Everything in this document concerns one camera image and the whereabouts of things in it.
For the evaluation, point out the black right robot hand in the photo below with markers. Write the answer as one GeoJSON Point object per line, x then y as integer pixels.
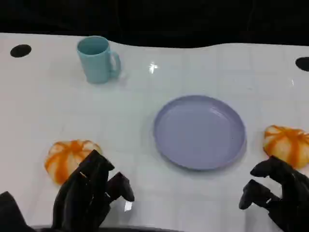
{"type": "Point", "coordinates": [294, 198]}

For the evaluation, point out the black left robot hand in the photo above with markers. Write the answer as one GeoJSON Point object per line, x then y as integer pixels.
{"type": "Point", "coordinates": [79, 198]}

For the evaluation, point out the orange white toy bread roll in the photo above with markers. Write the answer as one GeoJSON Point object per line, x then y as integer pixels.
{"type": "Point", "coordinates": [287, 145]}
{"type": "Point", "coordinates": [64, 157]}

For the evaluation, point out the lilac plate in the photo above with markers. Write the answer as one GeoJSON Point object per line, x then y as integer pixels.
{"type": "Point", "coordinates": [198, 133]}

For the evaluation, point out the pale green mug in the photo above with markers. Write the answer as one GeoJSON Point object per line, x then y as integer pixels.
{"type": "Point", "coordinates": [95, 65]}

